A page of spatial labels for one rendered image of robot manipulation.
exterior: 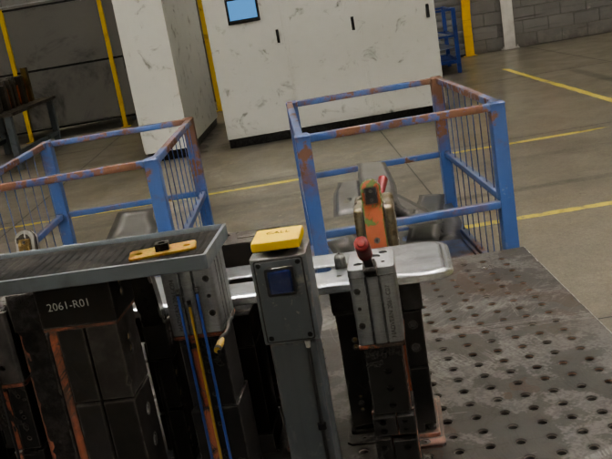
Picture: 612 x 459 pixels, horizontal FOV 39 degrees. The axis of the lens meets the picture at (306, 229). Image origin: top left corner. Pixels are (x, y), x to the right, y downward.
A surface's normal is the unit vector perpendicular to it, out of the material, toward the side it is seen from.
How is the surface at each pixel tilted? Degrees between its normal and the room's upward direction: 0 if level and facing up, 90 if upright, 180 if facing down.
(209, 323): 90
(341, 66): 90
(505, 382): 0
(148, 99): 90
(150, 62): 90
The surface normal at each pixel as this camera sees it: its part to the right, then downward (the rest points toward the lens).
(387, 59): 0.04, 0.25
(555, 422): -0.16, -0.95
